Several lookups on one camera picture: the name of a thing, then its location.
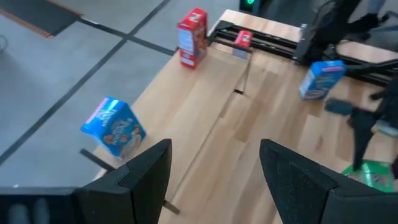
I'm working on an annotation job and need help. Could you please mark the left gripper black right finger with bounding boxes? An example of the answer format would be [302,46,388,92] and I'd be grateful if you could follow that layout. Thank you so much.
[259,138,339,224]

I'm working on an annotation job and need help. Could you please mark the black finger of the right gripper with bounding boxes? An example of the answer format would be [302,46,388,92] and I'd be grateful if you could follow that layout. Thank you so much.
[347,107,377,172]
[324,97,354,116]

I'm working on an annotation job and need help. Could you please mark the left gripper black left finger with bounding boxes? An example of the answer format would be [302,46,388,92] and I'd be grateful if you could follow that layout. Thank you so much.
[75,138,173,224]

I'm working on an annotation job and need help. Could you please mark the blue Rice Krispies cereal box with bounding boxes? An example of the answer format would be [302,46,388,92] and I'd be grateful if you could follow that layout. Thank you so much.
[80,96,147,161]
[298,60,347,101]

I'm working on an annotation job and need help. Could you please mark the green Apple Jacks cereal box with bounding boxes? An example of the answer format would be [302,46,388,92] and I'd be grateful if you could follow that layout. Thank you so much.
[341,159,396,193]

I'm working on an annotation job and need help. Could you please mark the red Froot Loops cereal box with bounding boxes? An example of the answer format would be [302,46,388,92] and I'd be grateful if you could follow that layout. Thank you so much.
[232,30,254,59]
[177,7,208,69]

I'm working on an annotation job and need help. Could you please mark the wooden shelf black metal legs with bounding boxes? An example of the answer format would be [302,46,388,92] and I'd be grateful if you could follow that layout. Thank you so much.
[79,43,252,215]

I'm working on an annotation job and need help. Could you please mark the black computer tower green lights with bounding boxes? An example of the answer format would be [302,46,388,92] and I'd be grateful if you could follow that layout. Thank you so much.
[238,0,268,15]

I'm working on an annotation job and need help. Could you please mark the black mat orange striped edge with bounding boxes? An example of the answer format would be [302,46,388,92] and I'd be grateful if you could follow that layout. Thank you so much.
[0,0,84,39]

